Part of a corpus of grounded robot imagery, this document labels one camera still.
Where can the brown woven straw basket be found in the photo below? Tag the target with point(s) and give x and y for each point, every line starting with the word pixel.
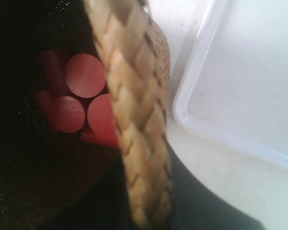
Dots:
pixel 122 33

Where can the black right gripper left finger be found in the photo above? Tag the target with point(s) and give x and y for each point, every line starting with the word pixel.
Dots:
pixel 103 207

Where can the red cylinder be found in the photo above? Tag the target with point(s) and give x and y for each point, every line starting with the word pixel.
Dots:
pixel 53 62
pixel 84 75
pixel 63 113
pixel 100 118

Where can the white rectangular plastic tray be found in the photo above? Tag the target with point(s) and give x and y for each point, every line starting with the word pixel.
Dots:
pixel 234 90

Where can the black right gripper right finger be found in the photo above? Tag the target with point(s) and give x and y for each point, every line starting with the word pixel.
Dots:
pixel 195 207

